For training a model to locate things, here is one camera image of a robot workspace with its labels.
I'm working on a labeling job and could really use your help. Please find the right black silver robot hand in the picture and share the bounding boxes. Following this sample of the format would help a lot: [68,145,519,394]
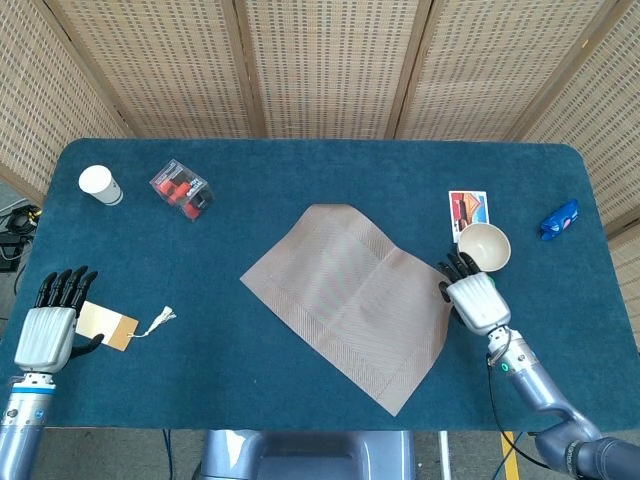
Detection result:
[437,251,512,337]

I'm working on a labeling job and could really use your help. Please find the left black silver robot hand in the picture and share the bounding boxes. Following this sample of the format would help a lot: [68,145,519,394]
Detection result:
[13,265,105,374]

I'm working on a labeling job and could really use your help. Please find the white bowl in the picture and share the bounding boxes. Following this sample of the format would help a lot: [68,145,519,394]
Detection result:
[457,222,512,275]

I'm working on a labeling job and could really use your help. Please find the brown woven placemat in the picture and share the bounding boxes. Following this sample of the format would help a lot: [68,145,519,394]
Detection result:
[239,202,454,417]

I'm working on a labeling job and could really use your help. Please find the tan bookmark with white tassel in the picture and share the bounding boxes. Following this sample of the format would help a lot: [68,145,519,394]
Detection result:
[74,299,179,353]

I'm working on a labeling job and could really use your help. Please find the colourful postcard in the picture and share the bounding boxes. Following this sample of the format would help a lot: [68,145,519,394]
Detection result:
[448,189,490,244]

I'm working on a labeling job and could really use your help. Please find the blue snack packet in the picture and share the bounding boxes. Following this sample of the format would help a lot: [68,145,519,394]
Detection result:
[538,198,580,243]

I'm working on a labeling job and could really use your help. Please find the white table leg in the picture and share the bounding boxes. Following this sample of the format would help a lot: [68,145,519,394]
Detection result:
[437,430,453,480]

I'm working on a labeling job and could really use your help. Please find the white paper cup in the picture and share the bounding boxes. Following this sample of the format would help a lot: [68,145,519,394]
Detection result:
[78,164,125,207]

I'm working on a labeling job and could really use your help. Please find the clear box of red-black parts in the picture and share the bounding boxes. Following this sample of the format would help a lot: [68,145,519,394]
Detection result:
[148,158,216,223]

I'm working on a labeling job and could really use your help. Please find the blue carpet table cover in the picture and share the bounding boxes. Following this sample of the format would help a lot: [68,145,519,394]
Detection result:
[0,138,640,434]

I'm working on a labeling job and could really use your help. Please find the grey-blue robot torso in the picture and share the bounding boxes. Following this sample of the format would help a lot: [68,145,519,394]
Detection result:
[199,429,419,480]

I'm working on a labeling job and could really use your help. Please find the woven wooden folding screen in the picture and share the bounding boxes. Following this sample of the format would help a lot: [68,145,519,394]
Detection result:
[0,0,640,346]

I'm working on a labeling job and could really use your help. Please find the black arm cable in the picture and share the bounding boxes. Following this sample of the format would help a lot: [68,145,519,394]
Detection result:
[485,352,539,461]

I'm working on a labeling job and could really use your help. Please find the black cables and power gear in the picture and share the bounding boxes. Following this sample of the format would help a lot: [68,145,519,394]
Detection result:
[0,202,44,274]

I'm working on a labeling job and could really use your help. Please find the blue cable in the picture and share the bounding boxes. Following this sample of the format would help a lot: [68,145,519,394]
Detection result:
[161,429,174,480]
[494,432,527,480]

